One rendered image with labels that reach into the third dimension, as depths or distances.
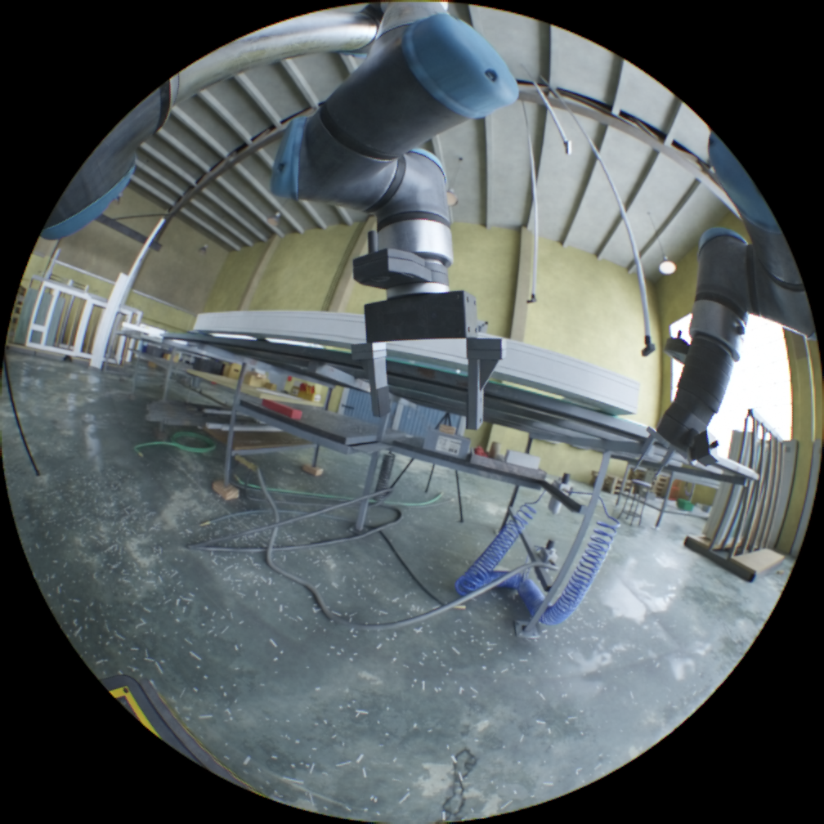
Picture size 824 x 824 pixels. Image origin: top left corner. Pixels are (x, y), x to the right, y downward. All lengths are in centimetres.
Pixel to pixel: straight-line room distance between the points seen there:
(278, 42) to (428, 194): 37
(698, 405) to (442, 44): 38
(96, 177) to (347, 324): 54
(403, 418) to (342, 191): 706
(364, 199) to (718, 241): 44
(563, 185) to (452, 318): 880
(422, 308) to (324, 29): 54
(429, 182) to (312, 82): 876
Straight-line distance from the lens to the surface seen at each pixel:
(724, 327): 37
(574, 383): 51
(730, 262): 40
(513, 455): 125
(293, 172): 25
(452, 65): 18
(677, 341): 41
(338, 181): 25
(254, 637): 89
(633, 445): 78
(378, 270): 22
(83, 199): 36
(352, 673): 84
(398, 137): 21
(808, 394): 698
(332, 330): 58
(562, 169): 867
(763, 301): 39
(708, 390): 36
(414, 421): 712
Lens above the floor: 75
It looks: level
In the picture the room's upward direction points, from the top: 14 degrees clockwise
